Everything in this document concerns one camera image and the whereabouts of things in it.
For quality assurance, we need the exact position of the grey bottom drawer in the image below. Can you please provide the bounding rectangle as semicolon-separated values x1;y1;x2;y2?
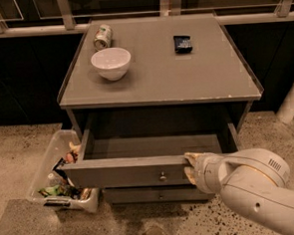
103;185;213;204

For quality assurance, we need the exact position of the clear plastic bottle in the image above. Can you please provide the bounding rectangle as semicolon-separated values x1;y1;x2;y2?
48;173;64;187

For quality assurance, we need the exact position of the brass top drawer knob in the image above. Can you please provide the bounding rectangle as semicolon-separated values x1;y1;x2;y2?
158;171;166;181

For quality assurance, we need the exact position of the green white soda can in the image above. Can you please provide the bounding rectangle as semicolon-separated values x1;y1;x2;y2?
94;24;113;51

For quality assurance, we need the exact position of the dark blue snack packet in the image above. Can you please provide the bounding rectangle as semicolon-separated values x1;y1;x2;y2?
173;35;192;54

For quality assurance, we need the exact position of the clear plastic bin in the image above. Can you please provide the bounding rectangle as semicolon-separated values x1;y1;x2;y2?
27;129;100;213

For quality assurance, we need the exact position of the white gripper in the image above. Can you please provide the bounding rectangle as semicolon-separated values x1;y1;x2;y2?
184;152;235;194

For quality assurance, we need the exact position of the metal window railing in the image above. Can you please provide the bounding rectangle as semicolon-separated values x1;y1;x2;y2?
0;0;294;37

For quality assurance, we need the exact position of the grey top drawer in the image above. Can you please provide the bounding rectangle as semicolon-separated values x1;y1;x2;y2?
56;103;245;192

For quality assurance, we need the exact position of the grey drawer cabinet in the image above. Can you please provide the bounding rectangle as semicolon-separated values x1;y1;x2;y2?
51;9;271;209

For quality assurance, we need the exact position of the white ceramic bowl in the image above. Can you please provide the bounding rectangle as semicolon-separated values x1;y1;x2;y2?
91;48;132;81

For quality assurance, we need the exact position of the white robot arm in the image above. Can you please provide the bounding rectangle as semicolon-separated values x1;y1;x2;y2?
184;83;294;235

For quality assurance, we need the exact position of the green snack bag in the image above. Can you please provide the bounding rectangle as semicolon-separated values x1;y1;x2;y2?
38;184;71;197

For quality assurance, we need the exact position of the grey drawer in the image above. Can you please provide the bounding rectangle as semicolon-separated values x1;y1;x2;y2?
56;103;245;192
103;185;213;204

